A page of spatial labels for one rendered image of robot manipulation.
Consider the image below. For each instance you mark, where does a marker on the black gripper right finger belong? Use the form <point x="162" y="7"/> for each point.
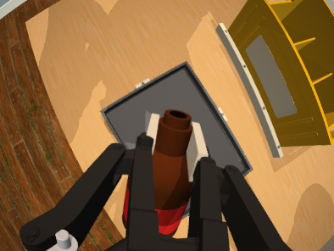
<point x="249" y="224"/>

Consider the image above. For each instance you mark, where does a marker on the yellow divided crate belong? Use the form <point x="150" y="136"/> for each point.
<point x="286" y="83"/>

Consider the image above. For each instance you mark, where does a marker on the brown bottle with red label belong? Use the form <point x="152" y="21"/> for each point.
<point x="170" y="172"/>

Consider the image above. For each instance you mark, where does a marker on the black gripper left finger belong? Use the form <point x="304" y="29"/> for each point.
<point x="65" y="227"/>

